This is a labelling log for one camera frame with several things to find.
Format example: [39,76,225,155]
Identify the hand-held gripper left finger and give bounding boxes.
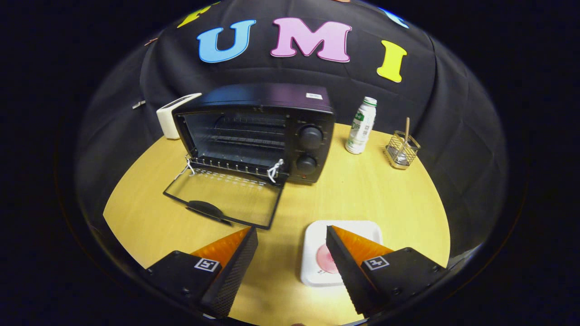
[144,226,259,319]

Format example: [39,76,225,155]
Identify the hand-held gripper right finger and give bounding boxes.
[325,225,449,316]

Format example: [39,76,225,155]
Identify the pink round meat slice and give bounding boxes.
[316,244,338,274]

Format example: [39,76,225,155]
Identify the white square plate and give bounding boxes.
[300,221,383,287]

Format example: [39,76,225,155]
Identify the black toaster oven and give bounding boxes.
[162,83,337,230]

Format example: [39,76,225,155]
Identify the white bread toaster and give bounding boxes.
[156,93,203,139]

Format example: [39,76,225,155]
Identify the white plastic bottle green label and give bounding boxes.
[345,96,377,155]

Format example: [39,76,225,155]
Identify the white string tie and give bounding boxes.
[174,155,195,180]
[266,158,285,183]

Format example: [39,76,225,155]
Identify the metal wire oven rack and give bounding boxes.
[193,125,287,157]

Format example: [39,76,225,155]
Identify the wire mesh holder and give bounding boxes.
[385,130,421,170]

